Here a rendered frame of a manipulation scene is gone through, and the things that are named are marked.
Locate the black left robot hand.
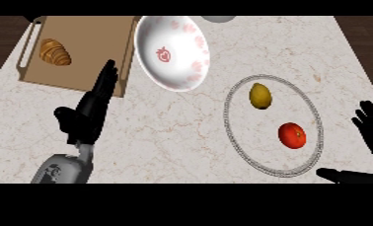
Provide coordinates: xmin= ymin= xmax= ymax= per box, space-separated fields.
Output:
xmin=53 ymin=59 xmax=121 ymax=146

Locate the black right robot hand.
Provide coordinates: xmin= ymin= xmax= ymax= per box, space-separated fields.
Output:
xmin=314 ymin=100 xmax=373 ymax=185

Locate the red tomato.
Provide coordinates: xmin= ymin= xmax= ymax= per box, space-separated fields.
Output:
xmin=277 ymin=121 xmax=308 ymax=150

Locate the round marble-patterned placemat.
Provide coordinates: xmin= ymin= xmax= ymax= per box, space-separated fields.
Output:
xmin=223 ymin=73 xmax=325 ymax=179

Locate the white bowl with red prints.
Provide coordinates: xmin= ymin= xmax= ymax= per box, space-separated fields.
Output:
xmin=133 ymin=16 xmax=211 ymax=93

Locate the brown wooden cutting board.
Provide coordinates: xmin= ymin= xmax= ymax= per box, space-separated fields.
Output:
xmin=15 ymin=16 xmax=143 ymax=99

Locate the brown croissant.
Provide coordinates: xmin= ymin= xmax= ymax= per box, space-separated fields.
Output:
xmin=39 ymin=38 xmax=72 ymax=67

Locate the yellow lemon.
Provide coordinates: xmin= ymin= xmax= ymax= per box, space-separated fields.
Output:
xmin=248 ymin=82 xmax=274 ymax=111

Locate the grey round object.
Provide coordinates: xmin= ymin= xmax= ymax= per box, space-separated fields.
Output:
xmin=199 ymin=16 xmax=238 ymax=24

